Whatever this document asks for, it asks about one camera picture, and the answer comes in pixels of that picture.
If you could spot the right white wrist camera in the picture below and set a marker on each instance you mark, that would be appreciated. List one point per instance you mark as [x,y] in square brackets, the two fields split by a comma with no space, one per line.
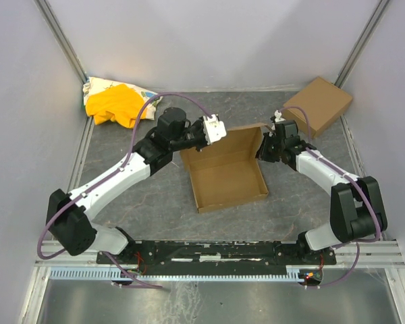
[277,117]

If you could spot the yellow cloth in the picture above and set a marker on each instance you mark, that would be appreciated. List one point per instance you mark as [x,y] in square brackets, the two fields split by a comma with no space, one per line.
[119,104]

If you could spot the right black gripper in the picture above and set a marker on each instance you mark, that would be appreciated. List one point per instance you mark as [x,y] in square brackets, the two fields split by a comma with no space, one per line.
[268,148]

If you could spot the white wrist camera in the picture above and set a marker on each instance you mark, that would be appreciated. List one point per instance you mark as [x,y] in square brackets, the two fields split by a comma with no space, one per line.
[277,117]
[213,128]

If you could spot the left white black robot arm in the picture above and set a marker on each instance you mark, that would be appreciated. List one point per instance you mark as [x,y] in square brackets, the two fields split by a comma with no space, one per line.
[70,215]

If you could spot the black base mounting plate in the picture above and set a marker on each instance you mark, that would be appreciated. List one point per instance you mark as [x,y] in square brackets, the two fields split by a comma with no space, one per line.
[221,258]

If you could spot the closed brown cardboard box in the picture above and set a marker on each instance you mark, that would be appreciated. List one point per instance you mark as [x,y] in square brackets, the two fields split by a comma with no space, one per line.
[323,103]

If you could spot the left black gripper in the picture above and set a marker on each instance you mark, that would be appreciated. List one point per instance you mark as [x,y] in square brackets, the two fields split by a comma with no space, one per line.
[196,136]

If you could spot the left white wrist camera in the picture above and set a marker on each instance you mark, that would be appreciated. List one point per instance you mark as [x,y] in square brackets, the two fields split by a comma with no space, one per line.
[213,128]

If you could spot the right aluminium corner post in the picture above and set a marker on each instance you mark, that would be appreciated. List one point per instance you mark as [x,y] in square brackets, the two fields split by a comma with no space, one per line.
[359,46]

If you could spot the aluminium corner post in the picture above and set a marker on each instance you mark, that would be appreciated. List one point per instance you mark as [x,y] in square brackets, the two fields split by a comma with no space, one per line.
[55,27]
[359,46]

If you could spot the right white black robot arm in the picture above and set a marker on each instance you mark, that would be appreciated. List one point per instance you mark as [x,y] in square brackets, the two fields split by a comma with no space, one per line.
[356,209]

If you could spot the left aluminium corner post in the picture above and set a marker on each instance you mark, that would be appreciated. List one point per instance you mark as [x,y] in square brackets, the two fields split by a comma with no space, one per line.
[55,27]

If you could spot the aluminium frame rail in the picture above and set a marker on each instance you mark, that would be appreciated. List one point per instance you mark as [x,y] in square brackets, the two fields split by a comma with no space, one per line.
[380,255]

